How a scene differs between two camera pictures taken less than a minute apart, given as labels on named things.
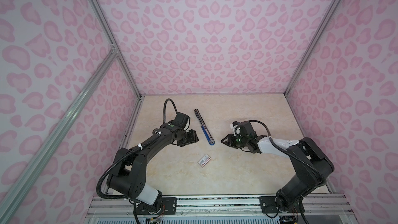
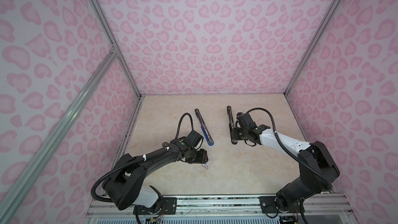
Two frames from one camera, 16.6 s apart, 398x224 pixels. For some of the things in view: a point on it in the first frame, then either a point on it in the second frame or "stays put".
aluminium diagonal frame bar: x=34 y=166 stays put
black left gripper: x=194 y=138 -> x=203 y=158
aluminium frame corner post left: x=94 y=1 stays put
